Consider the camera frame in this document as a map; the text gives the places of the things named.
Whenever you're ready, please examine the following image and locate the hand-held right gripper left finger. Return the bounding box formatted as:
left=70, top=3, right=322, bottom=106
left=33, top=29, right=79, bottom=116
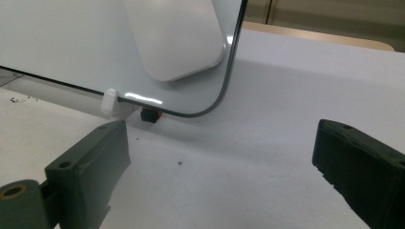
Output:
left=44, top=119, right=132, bottom=229

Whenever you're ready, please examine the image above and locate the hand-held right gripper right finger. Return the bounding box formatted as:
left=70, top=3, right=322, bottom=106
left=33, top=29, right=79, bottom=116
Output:
left=311, top=118, right=405, bottom=229

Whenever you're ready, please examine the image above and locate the white whiteboard eraser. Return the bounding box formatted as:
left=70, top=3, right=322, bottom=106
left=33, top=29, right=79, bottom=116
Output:
left=122, top=0, right=227, bottom=83

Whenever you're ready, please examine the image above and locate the white plastic whiteboard foot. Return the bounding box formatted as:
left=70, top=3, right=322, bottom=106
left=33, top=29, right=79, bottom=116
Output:
left=100, top=88, right=136, bottom=121

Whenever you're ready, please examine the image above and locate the small black and red object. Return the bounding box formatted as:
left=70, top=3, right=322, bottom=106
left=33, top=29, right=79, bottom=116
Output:
left=139, top=107, right=163, bottom=124

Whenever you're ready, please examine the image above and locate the white whiteboard with dark edge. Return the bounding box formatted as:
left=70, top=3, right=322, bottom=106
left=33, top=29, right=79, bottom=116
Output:
left=0, top=0, right=249, bottom=119

